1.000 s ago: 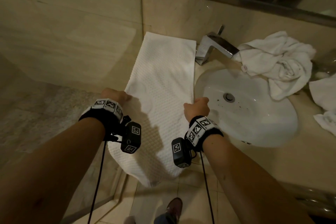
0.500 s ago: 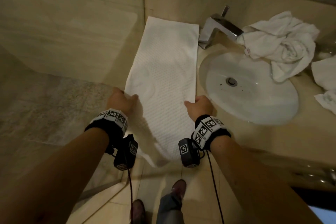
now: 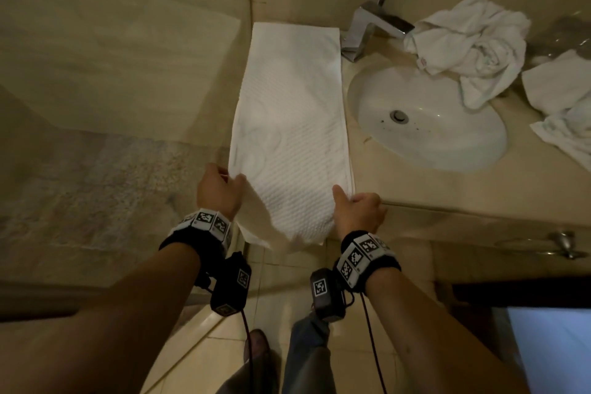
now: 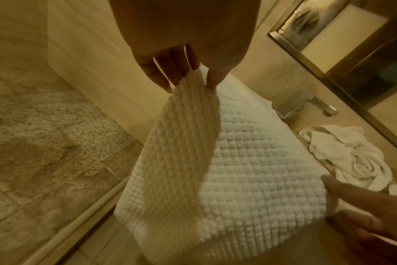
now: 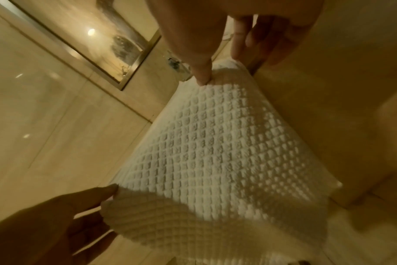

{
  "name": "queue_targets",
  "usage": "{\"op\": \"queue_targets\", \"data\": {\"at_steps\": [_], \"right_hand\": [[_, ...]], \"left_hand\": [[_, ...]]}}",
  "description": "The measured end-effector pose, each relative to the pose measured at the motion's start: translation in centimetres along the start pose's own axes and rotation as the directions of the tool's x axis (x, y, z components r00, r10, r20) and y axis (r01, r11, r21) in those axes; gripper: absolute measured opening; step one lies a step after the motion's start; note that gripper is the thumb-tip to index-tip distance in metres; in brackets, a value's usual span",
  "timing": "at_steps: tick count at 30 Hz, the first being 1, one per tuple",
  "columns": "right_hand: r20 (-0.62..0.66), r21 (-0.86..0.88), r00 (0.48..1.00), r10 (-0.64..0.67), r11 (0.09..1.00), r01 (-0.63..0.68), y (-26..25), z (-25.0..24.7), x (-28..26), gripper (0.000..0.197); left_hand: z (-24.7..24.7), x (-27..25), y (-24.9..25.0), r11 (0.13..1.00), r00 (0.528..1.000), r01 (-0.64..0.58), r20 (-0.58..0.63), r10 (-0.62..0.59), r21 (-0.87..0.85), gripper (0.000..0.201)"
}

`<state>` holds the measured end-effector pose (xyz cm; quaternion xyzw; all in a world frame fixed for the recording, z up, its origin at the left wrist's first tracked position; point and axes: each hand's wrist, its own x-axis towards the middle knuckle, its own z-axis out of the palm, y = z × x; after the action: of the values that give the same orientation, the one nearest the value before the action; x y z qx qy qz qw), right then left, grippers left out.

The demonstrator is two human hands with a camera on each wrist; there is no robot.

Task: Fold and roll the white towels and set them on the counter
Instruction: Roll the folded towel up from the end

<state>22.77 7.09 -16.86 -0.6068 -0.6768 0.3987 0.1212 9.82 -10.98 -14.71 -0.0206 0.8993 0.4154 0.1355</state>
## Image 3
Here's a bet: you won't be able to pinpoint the person's right forearm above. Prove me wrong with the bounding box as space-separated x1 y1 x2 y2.
364 267 532 394

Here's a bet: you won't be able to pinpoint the person's left hand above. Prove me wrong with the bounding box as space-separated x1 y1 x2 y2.
196 163 248 222

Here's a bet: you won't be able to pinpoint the right marker wrist band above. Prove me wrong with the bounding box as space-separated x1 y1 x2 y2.
333 231 401 293

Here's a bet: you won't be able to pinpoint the chrome towel ring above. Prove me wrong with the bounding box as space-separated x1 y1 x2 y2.
498 231 578 260

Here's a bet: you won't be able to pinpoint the white sink basin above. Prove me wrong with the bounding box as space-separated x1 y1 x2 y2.
347 61 508 173

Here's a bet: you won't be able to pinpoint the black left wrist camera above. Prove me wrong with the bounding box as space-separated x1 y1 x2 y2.
210 251 252 318

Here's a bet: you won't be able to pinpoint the person's grey trousers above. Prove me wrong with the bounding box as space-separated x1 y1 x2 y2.
217 310 333 394

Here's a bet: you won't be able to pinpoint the beige marble countertop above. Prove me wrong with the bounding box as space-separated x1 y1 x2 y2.
249 22 591 223

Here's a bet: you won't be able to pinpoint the left marker wrist band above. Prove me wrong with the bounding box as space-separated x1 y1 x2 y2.
159 207 233 265

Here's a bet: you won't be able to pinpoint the large white towel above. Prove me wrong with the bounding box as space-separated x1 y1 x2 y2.
403 0 531 111

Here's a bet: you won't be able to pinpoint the small white towel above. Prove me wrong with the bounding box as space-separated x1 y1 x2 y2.
521 49 591 115
529 93 591 173

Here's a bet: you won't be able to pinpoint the white waffle towel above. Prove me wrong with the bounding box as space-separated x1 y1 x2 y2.
228 22 355 251

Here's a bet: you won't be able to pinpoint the black left camera cable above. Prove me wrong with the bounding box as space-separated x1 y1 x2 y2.
239 310 255 394

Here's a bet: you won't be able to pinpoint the black camera cable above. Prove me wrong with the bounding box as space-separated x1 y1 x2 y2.
358 294 388 394
239 310 255 394

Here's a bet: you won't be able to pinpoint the marker wrist band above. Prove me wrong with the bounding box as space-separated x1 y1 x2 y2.
159 207 233 265
333 231 401 293

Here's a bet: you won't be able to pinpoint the black right camera cable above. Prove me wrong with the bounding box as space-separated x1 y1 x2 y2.
358 294 388 394

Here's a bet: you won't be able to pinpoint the chrome faucet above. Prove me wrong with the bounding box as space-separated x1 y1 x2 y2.
340 0 416 63

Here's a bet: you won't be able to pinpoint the person's brown shoe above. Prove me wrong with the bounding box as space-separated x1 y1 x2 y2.
243 329 283 380

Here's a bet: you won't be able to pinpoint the person's right hand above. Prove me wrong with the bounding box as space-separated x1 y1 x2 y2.
331 184 388 240

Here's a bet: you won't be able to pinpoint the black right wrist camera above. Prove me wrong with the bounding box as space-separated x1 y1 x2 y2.
309 268 347 323

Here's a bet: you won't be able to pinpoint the pale blue panel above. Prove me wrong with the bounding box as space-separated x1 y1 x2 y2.
491 305 591 394

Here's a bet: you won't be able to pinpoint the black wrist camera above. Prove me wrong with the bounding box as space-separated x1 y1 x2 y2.
210 251 252 318
309 268 347 323

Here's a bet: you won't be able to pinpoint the person's left forearm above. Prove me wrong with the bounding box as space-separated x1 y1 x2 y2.
0 241 202 394

